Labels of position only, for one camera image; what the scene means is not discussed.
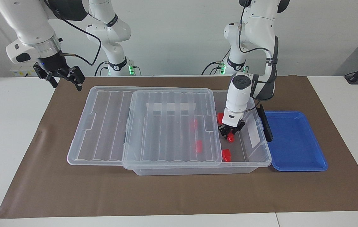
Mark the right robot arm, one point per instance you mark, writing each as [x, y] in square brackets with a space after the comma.
[30, 25]

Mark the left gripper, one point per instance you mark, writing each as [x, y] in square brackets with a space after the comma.
[236, 126]

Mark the white power strip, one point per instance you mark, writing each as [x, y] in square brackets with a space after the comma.
[21, 72]

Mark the blue tray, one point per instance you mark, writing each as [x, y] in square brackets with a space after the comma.
[292, 142]

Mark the clear plastic lid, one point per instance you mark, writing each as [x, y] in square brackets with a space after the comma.
[103, 126]
[166, 142]

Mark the clear plastic storage box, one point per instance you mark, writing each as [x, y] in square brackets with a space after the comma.
[198, 171]

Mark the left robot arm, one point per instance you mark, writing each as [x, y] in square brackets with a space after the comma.
[262, 25]

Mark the red block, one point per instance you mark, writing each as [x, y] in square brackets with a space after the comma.
[226, 155]
[193, 124]
[199, 146]
[220, 118]
[231, 137]

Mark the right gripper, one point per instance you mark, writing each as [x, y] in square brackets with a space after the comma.
[51, 63]

